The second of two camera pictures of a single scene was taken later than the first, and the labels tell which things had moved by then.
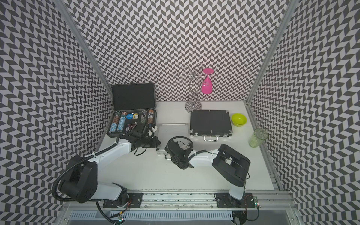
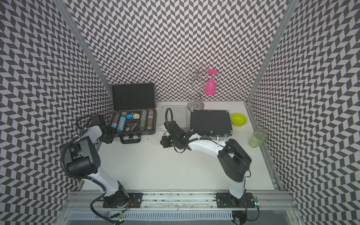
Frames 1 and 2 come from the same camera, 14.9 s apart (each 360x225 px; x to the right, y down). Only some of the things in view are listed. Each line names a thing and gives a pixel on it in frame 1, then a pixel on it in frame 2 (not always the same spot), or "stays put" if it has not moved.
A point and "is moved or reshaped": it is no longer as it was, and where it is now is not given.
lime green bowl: [238, 119] stays put
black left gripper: [155, 142] -> [108, 140]
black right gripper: [174, 160] -> [165, 145]
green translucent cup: [260, 134] stays put
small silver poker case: [167, 131] is moved or reshaped
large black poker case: [132, 103] stays put
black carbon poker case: [210, 124] stays put
